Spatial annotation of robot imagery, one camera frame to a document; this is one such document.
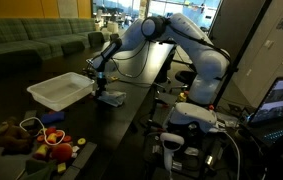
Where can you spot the white VR headset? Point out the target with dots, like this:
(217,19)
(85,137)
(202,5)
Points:
(185,113)

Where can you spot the brown plush toy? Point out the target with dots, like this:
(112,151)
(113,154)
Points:
(13,139)

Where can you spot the clear plastic bin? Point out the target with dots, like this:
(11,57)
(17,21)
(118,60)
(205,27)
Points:
(60,92)

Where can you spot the red ball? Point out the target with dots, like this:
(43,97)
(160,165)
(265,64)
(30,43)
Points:
(61,152)

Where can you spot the small yellow cube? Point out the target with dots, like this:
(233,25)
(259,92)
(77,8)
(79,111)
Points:
(61,167)

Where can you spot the open laptop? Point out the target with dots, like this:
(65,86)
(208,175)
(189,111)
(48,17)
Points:
(266,123)

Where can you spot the green cloth piece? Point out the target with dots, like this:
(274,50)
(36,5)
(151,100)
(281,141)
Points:
(39,169)

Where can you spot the blue block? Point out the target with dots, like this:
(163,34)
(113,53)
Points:
(52,117)

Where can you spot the yellow red toy piece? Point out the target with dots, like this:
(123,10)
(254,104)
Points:
(41,152)

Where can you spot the white terry towel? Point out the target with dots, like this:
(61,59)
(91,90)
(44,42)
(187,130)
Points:
(114,98)

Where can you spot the white VR controller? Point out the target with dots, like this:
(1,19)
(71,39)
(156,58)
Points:
(171,143)

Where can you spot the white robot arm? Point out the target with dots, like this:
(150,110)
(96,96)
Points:
(211,63)

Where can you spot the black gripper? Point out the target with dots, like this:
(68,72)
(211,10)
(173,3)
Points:
(101,84)

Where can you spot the black rectangular block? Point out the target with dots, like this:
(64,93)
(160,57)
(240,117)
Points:
(70,174)
(84,155)

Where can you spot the green plaid sofa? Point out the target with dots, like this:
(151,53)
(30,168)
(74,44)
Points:
(45,35)

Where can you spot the black office chair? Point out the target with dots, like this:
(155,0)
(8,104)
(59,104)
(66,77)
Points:
(186,77)

